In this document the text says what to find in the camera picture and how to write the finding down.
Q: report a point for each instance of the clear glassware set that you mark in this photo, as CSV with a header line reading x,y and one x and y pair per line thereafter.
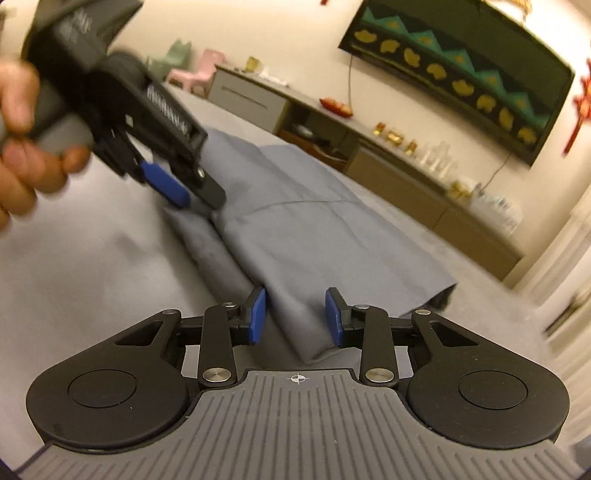
x,y
498,210

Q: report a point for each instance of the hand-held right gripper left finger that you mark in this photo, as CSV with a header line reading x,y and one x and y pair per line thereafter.
x,y
258,318

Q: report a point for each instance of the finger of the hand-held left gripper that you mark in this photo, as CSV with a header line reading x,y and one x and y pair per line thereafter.
x,y
210,191
166,184

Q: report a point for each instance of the small yellow figurine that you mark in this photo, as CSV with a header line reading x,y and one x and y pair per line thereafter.
x,y
252,63

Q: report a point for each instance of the gold white ornament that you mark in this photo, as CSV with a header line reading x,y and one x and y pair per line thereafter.
x,y
464,190

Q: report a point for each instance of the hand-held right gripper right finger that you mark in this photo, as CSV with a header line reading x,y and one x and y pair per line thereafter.
x,y
333,318

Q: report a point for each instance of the wall-mounted television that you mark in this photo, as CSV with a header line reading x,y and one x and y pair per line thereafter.
x,y
461,60

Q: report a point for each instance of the small gold jar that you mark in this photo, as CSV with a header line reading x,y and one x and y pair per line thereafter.
x,y
380,128

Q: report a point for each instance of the red gold table ornament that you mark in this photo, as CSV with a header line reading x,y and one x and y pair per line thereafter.
x,y
337,107

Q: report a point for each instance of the grey pants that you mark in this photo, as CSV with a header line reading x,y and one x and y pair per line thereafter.
x,y
323,230

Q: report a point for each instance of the cream curtain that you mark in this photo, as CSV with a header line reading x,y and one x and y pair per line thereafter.
x,y
568,240

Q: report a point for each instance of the small gold bottle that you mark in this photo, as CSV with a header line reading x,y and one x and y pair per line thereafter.
x,y
411,146

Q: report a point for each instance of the small white ornament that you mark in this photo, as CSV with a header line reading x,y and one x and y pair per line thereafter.
x,y
265,72

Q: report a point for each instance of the pink plastic chair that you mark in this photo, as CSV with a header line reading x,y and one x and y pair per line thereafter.
x,y
201,69

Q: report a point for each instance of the green plastic chair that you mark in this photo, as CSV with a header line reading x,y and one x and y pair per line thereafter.
x,y
178,55

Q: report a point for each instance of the person's left hand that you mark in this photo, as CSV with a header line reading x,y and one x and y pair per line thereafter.
x,y
23,175

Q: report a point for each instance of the clear glass bottle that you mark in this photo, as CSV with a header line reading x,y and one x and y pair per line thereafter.
x,y
428,157
446,162

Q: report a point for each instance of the long low tv cabinet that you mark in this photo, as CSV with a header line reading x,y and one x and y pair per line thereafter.
x,y
461,230

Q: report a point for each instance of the gold wall ornament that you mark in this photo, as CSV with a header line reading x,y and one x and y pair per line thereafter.
x,y
517,7

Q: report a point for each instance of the small gold box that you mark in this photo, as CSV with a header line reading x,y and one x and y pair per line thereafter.
x,y
395,137

